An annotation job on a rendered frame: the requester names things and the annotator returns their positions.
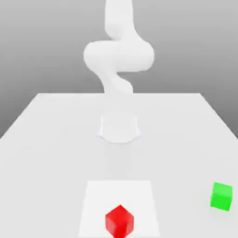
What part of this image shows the small red cube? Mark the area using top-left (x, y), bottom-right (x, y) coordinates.
top-left (105, 204), bottom-right (135, 238)

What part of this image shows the small green cube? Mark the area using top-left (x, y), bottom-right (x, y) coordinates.
top-left (210, 182), bottom-right (233, 212)

